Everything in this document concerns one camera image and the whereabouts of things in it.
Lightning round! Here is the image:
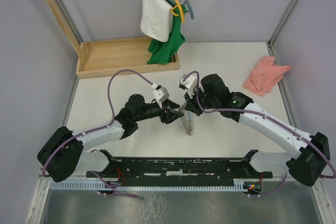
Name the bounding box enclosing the key with red tag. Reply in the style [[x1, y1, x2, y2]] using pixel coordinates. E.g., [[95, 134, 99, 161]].
[[165, 104, 181, 116]]

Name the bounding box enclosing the wooden rack post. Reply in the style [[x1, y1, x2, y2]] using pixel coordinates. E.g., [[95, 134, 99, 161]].
[[45, 0, 87, 65]]

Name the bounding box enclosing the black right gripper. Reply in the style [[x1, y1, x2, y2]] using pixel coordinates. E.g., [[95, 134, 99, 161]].
[[184, 85, 219, 116]]

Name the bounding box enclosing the white slotted cable duct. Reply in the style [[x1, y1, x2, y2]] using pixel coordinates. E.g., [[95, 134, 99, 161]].
[[48, 178, 250, 190]]

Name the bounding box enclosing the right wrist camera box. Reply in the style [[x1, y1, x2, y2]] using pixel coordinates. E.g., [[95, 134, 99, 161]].
[[179, 75, 197, 98]]

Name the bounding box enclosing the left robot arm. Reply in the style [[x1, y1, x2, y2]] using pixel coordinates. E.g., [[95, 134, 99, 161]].
[[37, 94, 184, 183]]

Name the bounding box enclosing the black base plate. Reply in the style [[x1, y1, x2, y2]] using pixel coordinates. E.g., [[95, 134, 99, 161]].
[[98, 157, 273, 187]]

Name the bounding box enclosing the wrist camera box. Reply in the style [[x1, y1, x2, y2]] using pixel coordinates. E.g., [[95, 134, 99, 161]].
[[152, 83, 170, 103], [179, 75, 197, 98]]

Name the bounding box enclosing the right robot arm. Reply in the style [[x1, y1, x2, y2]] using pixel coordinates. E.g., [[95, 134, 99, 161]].
[[179, 71, 335, 186]]

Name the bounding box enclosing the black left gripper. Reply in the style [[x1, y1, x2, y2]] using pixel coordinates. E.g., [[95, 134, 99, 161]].
[[135, 98, 184, 124]]

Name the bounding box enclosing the pink cloth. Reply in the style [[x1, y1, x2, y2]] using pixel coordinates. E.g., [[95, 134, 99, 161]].
[[243, 56, 291, 97]]

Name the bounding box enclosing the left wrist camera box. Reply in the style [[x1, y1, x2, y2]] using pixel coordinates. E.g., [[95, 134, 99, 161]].
[[152, 83, 170, 103]]

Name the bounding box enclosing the wooden tray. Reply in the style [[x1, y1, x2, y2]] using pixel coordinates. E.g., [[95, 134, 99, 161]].
[[76, 37, 180, 79]]

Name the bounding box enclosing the white towel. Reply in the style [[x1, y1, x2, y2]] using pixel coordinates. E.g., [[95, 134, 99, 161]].
[[140, 0, 173, 42]]

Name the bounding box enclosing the green garment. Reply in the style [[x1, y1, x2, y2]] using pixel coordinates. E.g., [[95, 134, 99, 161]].
[[147, 7, 185, 65]]

